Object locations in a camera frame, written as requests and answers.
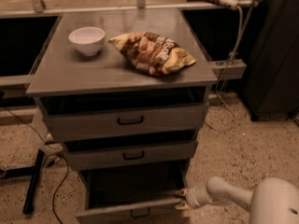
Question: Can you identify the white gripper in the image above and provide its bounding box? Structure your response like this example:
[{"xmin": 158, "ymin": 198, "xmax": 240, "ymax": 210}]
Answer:
[{"xmin": 175, "ymin": 186, "xmax": 213, "ymax": 210}]

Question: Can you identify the grey metal rail frame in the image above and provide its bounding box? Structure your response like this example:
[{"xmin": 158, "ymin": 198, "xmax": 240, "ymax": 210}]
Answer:
[{"xmin": 209, "ymin": 60, "xmax": 247, "ymax": 80}]

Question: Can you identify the white power cable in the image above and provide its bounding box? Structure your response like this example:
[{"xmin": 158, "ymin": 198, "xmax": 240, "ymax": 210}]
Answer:
[{"xmin": 204, "ymin": 5, "xmax": 245, "ymax": 133}]

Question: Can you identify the grey top drawer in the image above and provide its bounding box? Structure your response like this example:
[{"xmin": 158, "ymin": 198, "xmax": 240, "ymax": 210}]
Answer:
[{"xmin": 44, "ymin": 103, "xmax": 208, "ymax": 141}]

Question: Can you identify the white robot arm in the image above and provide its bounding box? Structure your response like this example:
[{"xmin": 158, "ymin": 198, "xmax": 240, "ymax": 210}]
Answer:
[{"xmin": 176, "ymin": 176, "xmax": 299, "ymax": 224}]

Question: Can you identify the grey drawer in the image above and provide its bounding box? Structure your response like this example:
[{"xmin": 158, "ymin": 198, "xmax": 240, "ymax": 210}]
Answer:
[
  {"xmin": 65, "ymin": 141, "xmax": 197, "ymax": 171},
  {"xmin": 76, "ymin": 161, "xmax": 187, "ymax": 224},
  {"xmin": 44, "ymin": 103, "xmax": 208, "ymax": 141}
]

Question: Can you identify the grey middle drawer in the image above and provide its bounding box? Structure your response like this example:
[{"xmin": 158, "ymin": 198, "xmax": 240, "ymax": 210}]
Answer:
[{"xmin": 65, "ymin": 141, "xmax": 197, "ymax": 171}]

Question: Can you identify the white ceramic bowl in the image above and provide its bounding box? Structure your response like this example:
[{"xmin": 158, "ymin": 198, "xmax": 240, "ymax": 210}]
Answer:
[{"xmin": 68, "ymin": 27, "xmax": 106, "ymax": 56}]

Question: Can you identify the grey drawer cabinet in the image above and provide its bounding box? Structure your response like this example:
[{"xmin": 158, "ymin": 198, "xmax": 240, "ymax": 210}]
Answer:
[{"xmin": 25, "ymin": 7, "xmax": 219, "ymax": 203}]

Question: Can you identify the black floor cable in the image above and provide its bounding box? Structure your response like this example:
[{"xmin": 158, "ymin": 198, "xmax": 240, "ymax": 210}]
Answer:
[{"xmin": 0, "ymin": 105, "xmax": 70, "ymax": 224}]

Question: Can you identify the grey bottom drawer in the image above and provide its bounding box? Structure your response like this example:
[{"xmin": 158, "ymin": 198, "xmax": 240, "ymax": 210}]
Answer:
[{"xmin": 76, "ymin": 161, "xmax": 187, "ymax": 224}]

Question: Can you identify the brown yellow chip bag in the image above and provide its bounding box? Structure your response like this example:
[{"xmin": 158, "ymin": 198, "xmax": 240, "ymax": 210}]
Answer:
[{"xmin": 108, "ymin": 32, "xmax": 196, "ymax": 77}]

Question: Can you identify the black floor bar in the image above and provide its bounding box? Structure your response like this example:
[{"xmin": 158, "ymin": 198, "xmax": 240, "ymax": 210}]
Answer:
[{"xmin": 22, "ymin": 149, "xmax": 44, "ymax": 215}]

